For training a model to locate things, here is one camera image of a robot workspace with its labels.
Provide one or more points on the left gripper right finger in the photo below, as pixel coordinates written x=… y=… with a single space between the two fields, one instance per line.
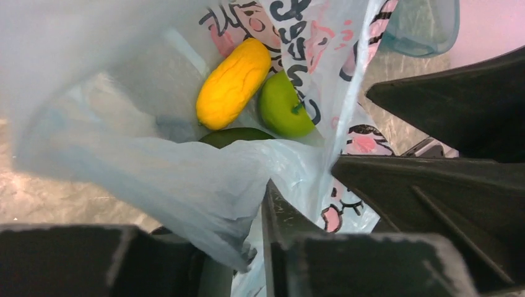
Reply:
x=301 y=259

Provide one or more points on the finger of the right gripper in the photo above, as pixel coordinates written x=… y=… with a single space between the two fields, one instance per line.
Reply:
x=476 y=109
x=477 y=204

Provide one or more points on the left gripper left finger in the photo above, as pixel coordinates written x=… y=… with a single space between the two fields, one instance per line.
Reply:
x=96 y=260

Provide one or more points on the light blue plastic bag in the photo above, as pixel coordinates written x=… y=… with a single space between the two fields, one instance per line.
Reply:
x=104 y=92

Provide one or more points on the dark green fake avocado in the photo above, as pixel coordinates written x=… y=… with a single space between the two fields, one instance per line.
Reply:
x=222 y=138

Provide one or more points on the green fake apple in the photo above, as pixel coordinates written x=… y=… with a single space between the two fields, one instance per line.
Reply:
x=281 y=109

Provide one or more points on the yellow fake fruit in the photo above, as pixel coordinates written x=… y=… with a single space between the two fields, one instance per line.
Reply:
x=230 y=86

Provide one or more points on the teal plastic bin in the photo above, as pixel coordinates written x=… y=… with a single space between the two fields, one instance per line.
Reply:
x=422 y=28

